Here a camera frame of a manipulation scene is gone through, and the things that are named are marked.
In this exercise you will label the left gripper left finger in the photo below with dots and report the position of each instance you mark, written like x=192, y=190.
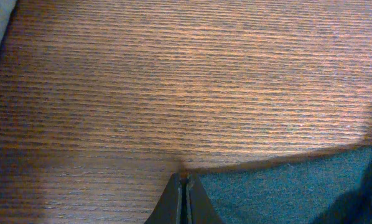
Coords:
x=169, y=207

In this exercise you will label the dark teal t-shirt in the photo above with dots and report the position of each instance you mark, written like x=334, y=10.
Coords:
x=336, y=189

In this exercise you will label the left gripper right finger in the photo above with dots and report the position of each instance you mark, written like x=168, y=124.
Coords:
x=199, y=209

